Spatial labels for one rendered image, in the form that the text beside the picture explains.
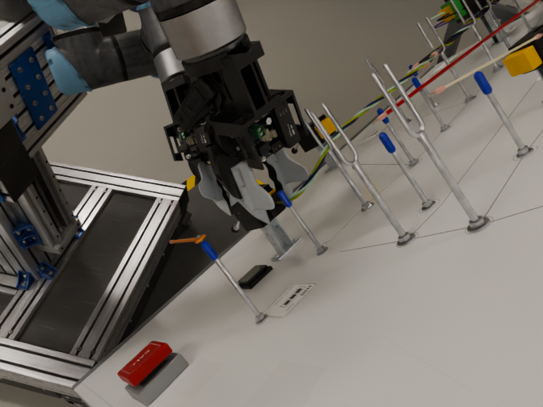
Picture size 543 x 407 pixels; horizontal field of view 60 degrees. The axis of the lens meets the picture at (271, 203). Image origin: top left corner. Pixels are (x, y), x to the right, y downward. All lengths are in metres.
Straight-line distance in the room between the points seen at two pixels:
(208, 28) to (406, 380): 0.33
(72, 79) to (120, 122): 1.89
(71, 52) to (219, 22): 0.41
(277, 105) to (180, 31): 0.11
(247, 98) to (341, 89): 2.42
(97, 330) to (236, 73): 1.26
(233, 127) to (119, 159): 2.02
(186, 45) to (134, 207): 1.49
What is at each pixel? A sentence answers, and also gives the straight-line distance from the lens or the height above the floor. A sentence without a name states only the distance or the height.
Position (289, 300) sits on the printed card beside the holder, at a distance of 0.48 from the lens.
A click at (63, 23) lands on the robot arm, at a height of 1.35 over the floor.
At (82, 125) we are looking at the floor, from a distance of 2.75.
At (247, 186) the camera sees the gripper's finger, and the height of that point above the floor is 1.20.
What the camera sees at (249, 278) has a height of 1.08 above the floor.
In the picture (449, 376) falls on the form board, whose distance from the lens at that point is 0.27.
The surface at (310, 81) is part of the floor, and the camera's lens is 2.91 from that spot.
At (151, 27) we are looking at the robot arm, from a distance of 0.74.
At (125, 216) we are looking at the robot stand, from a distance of 1.89.
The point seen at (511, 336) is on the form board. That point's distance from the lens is 0.27.
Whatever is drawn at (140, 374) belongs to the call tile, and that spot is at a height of 1.12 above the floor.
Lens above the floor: 1.57
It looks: 48 degrees down
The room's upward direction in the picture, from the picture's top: straight up
